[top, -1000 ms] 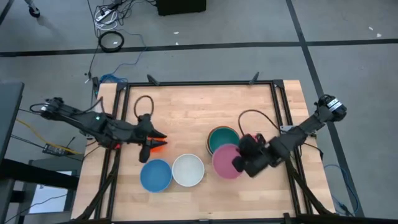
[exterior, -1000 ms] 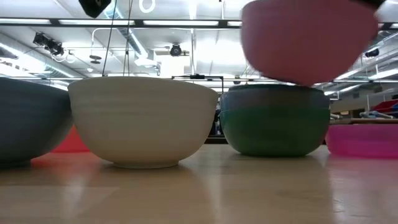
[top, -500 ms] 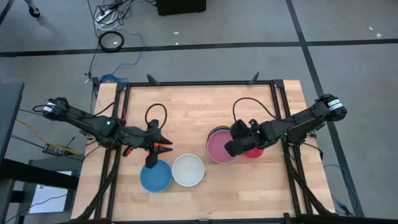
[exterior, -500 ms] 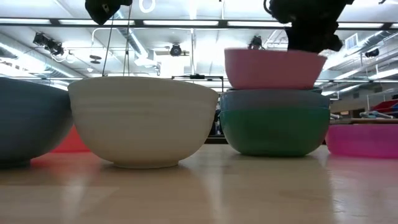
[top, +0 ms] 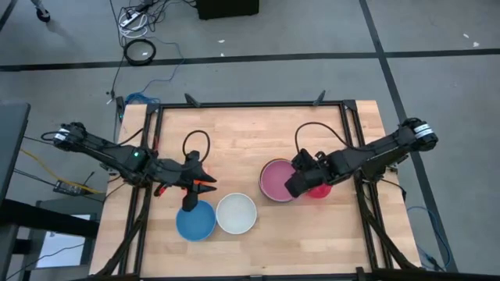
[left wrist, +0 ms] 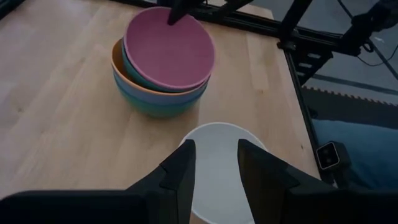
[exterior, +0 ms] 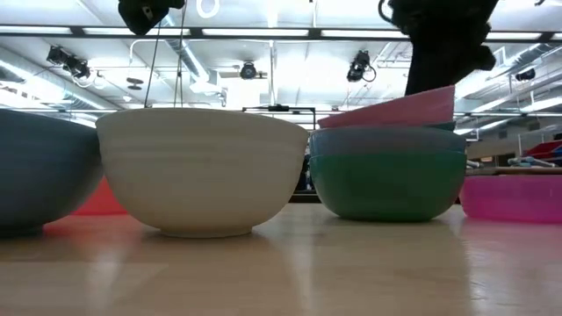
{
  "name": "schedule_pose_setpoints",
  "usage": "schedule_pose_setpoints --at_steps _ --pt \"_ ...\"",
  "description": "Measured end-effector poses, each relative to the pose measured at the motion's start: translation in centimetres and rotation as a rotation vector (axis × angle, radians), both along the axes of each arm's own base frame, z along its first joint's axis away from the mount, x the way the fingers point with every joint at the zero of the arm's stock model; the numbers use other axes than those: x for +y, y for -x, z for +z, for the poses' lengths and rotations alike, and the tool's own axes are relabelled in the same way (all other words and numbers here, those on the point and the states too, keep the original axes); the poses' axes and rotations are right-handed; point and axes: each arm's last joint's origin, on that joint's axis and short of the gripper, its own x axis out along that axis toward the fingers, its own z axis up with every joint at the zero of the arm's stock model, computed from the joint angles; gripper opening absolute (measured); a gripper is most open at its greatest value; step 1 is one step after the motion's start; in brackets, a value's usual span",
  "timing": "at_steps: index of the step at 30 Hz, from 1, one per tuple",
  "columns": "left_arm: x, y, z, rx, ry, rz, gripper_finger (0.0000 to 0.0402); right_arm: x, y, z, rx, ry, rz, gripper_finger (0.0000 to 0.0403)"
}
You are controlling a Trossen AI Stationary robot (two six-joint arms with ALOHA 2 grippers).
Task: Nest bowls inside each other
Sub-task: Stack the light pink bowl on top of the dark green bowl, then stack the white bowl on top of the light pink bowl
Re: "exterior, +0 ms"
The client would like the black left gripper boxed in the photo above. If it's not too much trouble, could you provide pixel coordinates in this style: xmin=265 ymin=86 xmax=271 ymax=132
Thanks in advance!
xmin=117 ymin=0 xmax=186 ymax=37

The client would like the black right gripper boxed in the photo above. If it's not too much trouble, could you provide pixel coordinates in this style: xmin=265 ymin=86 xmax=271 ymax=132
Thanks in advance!
xmin=388 ymin=0 xmax=501 ymax=97

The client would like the pink bowl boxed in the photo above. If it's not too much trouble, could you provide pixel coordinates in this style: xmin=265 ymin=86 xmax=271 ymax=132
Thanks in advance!
xmin=316 ymin=84 xmax=457 ymax=130

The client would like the translucent light blue bowl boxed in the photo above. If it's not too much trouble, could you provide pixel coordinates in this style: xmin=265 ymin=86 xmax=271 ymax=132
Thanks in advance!
xmin=308 ymin=126 xmax=467 ymax=158

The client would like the teal bowl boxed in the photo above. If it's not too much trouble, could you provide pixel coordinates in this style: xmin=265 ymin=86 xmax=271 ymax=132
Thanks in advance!
xmin=308 ymin=151 xmax=468 ymax=223

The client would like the wooden table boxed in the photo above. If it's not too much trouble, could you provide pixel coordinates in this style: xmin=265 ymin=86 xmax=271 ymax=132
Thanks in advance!
xmin=465 ymin=165 xmax=562 ymax=177

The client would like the red storage bin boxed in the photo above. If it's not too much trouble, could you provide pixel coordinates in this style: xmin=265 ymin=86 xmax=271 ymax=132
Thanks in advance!
xmin=523 ymin=139 xmax=562 ymax=160

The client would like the magenta translucent bowl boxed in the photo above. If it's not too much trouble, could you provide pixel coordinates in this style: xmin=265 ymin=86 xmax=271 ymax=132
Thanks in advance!
xmin=458 ymin=175 xmax=562 ymax=226

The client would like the white bowl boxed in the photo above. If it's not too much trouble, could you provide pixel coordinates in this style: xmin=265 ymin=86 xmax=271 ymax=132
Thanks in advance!
xmin=95 ymin=107 xmax=310 ymax=240

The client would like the red-orange bowl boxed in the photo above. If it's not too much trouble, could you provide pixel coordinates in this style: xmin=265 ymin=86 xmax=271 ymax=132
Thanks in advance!
xmin=71 ymin=176 xmax=129 ymax=217

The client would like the thin black cable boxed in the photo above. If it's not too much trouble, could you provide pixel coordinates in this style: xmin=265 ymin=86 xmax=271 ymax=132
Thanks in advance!
xmin=143 ymin=21 xmax=162 ymax=109
xmin=173 ymin=0 xmax=189 ymax=109

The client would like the white ring light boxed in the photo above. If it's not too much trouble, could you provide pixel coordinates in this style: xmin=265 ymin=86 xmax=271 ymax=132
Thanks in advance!
xmin=195 ymin=0 xmax=221 ymax=20

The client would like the silver ceiling duct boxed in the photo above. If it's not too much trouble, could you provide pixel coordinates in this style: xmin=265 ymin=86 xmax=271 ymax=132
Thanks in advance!
xmin=161 ymin=15 xmax=223 ymax=96

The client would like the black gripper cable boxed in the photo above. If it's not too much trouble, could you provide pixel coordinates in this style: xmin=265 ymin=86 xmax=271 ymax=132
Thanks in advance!
xmin=378 ymin=0 xmax=395 ymax=26

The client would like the black overhead frame beam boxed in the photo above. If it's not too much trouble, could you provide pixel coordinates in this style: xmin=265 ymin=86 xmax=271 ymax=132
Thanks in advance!
xmin=0 ymin=24 xmax=562 ymax=44

